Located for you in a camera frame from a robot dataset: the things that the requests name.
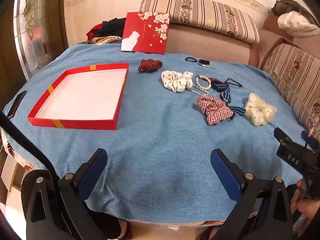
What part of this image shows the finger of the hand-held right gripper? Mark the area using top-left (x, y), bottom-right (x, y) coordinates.
top-left (274, 127), bottom-right (293, 143)
top-left (301, 130), bottom-right (317, 151)

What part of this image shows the beige sofa seat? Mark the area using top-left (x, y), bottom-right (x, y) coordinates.
top-left (162, 24), bottom-right (258, 67)

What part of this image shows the striped floral sofa back cushion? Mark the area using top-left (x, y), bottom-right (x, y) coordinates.
top-left (140, 0), bottom-right (260, 43)

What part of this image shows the green cloth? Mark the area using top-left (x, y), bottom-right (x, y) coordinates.
top-left (272, 0), bottom-right (309, 18)

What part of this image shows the black cable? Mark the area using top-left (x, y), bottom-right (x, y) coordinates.
top-left (0, 111), bottom-right (60, 188)

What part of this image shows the stained glass door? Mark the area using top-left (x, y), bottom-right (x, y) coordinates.
top-left (12, 0), bottom-right (68, 78)

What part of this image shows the white cloth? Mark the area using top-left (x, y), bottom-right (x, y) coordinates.
top-left (277, 10), bottom-right (320, 38)

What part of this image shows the red shallow gift box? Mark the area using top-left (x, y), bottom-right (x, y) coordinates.
top-left (27, 63), bottom-right (130, 130)

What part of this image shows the white dotted satin scrunchie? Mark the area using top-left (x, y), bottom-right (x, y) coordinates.
top-left (161, 70), bottom-right (194, 93)

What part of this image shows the striped floral armchair cushion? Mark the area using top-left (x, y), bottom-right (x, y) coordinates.
top-left (260, 42), bottom-right (320, 142)

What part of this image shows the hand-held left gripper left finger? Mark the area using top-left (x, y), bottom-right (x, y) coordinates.
top-left (21, 148), bottom-right (108, 240)

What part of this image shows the cream organza scrunchie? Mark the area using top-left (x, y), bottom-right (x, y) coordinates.
top-left (244, 92), bottom-right (278, 127)

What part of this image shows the person's right hand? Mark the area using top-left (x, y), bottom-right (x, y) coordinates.
top-left (291, 179), bottom-right (320, 220)

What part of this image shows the red plaid bow scrunchie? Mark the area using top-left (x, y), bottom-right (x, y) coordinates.
top-left (195, 95), bottom-right (234, 126)

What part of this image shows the pearl bracelet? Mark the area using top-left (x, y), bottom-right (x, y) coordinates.
top-left (186, 74), bottom-right (213, 96)

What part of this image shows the navy striped bow hair clip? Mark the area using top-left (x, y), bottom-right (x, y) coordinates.
top-left (211, 81), bottom-right (247, 122)

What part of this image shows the blue towel blanket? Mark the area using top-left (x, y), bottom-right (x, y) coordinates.
top-left (5, 42), bottom-right (315, 224)

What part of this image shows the black smartphone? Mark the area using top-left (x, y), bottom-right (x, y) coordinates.
top-left (5, 90), bottom-right (27, 119)

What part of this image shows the dark red beaded scrunchie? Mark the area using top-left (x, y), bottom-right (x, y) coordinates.
top-left (138, 59), bottom-right (163, 73)

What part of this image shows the red bead hair tie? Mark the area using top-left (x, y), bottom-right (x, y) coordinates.
top-left (209, 77), bottom-right (243, 88)

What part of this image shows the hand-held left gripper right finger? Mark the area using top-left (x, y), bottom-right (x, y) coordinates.
top-left (210, 149), bottom-right (294, 240)

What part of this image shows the black and red clothes pile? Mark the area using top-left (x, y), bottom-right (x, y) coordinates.
top-left (86, 17), bottom-right (127, 39)

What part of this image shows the red floral box lid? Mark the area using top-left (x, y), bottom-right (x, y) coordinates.
top-left (120, 12), bottom-right (171, 55)

